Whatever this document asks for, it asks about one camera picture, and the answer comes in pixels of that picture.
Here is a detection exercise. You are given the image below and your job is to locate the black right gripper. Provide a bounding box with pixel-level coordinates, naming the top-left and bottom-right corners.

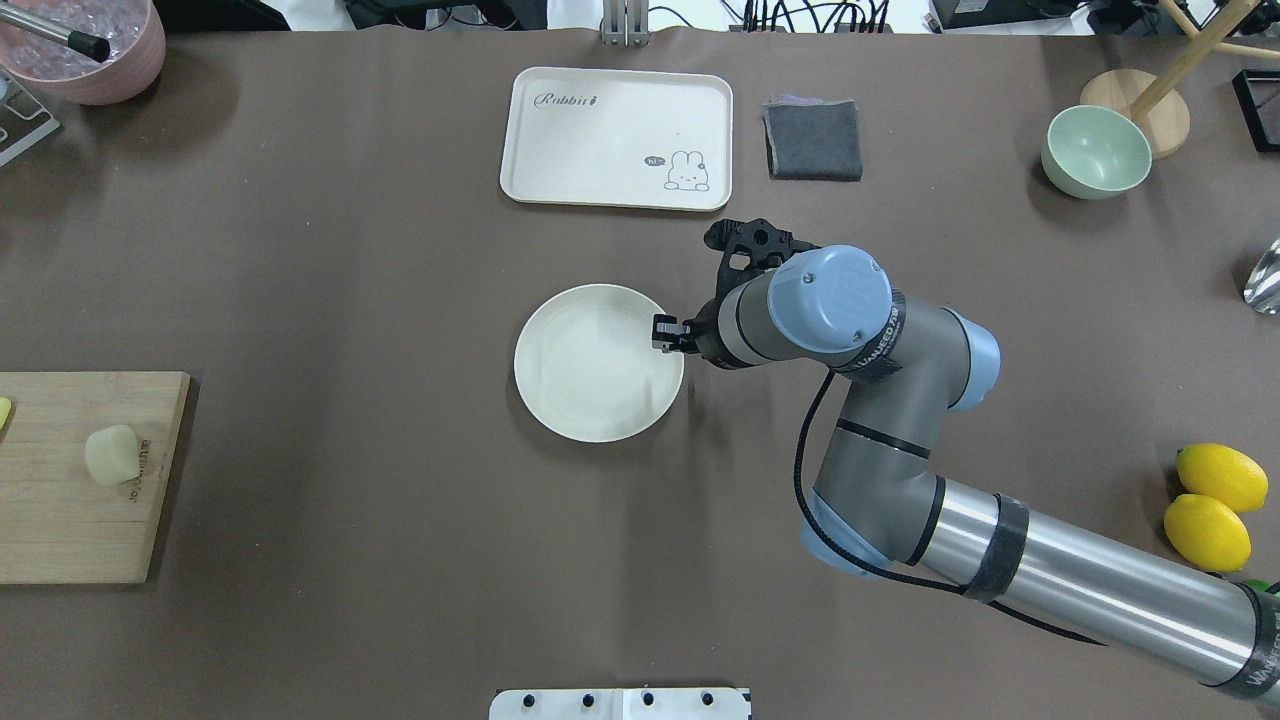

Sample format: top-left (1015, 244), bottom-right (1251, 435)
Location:
top-left (652, 299), bottom-right (741, 369)

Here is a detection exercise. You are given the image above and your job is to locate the cream round plate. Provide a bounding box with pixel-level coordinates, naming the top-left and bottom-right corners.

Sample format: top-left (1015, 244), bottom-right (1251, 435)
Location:
top-left (513, 283), bottom-right (685, 443)

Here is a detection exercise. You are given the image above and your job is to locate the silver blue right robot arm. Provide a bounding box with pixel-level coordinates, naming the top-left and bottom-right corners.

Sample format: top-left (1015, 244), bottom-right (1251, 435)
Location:
top-left (652, 245), bottom-right (1277, 705)

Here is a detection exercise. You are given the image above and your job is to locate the cream rabbit tray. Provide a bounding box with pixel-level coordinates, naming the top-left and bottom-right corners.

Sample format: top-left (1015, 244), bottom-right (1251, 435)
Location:
top-left (499, 67), bottom-right (733, 211)

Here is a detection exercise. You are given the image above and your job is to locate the white steamed bun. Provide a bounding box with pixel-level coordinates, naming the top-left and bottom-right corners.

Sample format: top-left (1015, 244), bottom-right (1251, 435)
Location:
top-left (83, 424), bottom-right (141, 486)

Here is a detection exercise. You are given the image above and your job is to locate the black mirror tray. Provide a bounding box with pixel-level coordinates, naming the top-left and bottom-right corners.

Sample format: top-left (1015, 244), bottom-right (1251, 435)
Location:
top-left (1231, 69), bottom-right (1279, 152)

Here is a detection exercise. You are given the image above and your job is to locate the grey folded cloth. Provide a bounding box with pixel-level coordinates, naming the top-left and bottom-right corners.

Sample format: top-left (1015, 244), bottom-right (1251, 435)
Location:
top-left (763, 95), bottom-right (864, 182)

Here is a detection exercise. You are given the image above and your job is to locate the mint green bowl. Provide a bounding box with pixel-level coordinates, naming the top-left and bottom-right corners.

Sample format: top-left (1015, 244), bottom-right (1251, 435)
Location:
top-left (1039, 105), bottom-right (1155, 200)

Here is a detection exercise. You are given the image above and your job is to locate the wooden cup stand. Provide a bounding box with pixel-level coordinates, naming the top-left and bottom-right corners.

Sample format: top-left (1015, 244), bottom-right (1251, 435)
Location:
top-left (1079, 1), bottom-right (1277, 159)

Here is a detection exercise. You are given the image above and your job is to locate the yellow lemon upper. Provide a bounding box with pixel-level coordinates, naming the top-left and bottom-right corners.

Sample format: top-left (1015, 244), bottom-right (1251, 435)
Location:
top-left (1175, 443), bottom-right (1268, 512)

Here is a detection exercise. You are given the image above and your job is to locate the yellow lemon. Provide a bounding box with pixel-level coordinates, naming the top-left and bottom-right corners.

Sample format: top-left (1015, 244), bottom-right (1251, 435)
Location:
top-left (1164, 493), bottom-right (1252, 573)
top-left (1175, 443), bottom-right (1268, 512)

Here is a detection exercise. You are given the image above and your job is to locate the yellow lemon lower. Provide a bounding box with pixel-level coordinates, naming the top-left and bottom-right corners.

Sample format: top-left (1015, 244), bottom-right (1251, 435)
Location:
top-left (1164, 493), bottom-right (1252, 573)

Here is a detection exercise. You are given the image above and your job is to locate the metal ice scoop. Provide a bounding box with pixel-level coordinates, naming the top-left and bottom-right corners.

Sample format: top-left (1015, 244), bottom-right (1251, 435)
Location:
top-left (1242, 238), bottom-right (1280, 316)

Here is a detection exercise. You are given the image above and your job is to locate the pink bowl with ice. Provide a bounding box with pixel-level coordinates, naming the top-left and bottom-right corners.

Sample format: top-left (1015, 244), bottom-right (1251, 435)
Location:
top-left (1, 1), bottom-right (166, 105)

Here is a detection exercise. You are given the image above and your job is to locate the wooden cutting board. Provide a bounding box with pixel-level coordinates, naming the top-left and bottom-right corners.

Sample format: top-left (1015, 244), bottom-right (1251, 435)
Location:
top-left (1, 372), bottom-right (189, 584)

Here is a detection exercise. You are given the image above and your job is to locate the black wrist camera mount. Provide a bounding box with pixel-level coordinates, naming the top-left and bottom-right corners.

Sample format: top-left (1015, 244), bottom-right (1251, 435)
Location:
top-left (703, 218), bottom-right (820, 300)

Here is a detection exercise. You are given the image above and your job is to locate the aluminium frame post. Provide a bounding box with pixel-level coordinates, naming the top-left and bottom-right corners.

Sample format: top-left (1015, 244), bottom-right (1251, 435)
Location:
top-left (600, 0), bottom-right (652, 47)

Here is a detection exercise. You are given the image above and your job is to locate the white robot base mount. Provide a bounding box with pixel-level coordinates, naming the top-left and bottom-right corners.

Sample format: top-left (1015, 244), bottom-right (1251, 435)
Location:
top-left (488, 685), bottom-right (753, 719)

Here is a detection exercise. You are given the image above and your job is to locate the black handled metal utensil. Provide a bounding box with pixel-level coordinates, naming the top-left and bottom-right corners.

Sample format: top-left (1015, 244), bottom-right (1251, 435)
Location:
top-left (1, 1), bottom-right (111, 63)

